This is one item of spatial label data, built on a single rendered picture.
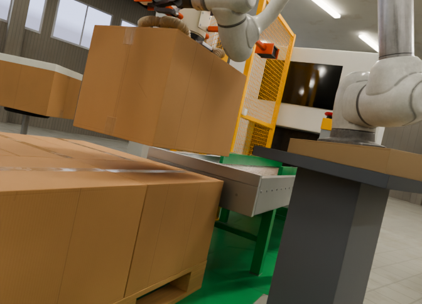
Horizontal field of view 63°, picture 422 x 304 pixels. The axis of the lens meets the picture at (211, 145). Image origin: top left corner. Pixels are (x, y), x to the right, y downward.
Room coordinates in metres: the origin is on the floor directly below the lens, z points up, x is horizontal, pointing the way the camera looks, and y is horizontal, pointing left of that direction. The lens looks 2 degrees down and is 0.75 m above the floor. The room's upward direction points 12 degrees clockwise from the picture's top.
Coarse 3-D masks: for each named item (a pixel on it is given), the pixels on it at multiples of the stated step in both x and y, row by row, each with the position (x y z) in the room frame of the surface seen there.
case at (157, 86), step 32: (96, 32) 1.32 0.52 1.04; (128, 32) 1.25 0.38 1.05; (160, 32) 1.18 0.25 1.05; (96, 64) 1.31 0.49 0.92; (128, 64) 1.23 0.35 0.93; (160, 64) 1.16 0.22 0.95; (192, 64) 1.25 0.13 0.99; (224, 64) 1.46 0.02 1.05; (96, 96) 1.29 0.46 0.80; (128, 96) 1.21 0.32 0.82; (160, 96) 1.15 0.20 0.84; (192, 96) 1.29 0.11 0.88; (224, 96) 1.51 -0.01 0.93; (96, 128) 1.27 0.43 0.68; (128, 128) 1.20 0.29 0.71; (160, 128) 1.16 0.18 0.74; (192, 128) 1.33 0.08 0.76; (224, 128) 1.57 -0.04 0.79
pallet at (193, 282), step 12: (204, 264) 1.66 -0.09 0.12; (180, 276) 1.47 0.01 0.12; (192, 276) 1.57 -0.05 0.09; (144, 288) 1.25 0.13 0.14; (168, 288) 1.55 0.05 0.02; (180, 288) 1.57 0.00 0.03; (192, 288) 1.60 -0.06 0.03; (120, 300) 1.14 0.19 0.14; (132, 300) 1.19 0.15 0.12; (144, 300) 1.40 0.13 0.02; (156, 300) 1.42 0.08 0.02; (168, 300) 1.45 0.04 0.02
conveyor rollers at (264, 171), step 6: (240, 168) 2.56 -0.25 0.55; (246, 168) 2.72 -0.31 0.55; (252, 168) 2.88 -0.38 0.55; (258, 168) 3.05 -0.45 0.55; (264, 168) 3.21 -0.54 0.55; (270, 168) 3.38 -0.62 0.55; (276, 168) 3.62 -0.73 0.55; (264, 174) 2.56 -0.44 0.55; (270, 174) 2.71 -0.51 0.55; (276, 174) 2.80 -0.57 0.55
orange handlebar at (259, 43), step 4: (172, 8) 1.36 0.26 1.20; (176, 16) 1.40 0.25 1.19; (180, 16) 1.41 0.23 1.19; (208, 28) 1.49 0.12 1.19; (212, 28) 1.48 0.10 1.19; (216, 28) 1.47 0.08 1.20; (208, 36) 1.61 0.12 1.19; (260, 40) 1.53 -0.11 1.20; (256, 44) 1.53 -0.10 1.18; (260, 44) 1.54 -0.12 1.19; (260, 48) 1.59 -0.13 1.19; (264, 48) 1.58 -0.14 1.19
